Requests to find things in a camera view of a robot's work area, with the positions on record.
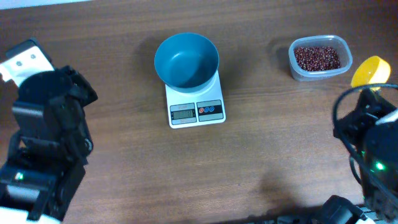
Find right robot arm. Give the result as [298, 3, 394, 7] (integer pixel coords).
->
[310, 86, 397, 223]

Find white digital kitchen scale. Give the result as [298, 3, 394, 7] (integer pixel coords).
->
[165, 73, 226, 129]

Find blue plastic bowl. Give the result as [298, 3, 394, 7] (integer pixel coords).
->
[154, 32, 220, 92]

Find clear plastic container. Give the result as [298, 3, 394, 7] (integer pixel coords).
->
[288, 35, 353, 82]

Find red adzuki beans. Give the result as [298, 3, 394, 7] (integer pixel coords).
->
[294, 47, 341, 72]

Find yellow measuring scoop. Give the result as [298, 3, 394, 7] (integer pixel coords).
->
[351, 56, 391, 88]

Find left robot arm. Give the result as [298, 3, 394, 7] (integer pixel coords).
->
[1, 38, 98, 223]

